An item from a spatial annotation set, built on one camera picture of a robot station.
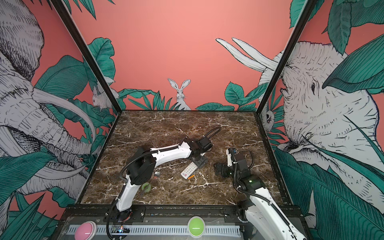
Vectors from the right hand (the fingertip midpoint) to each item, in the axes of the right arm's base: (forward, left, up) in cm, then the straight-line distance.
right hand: (219, 163), depth 80 cm
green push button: (-28, +13, -9) cm, 32 cm away
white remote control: (+1, +16, -9) cm, 19 cm away
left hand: (+7, +11, -7) cm, 15 cm away
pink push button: (-30, +64, -8) cm, 71 cm away
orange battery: (-4, +16, -10) cm, 19 cm away
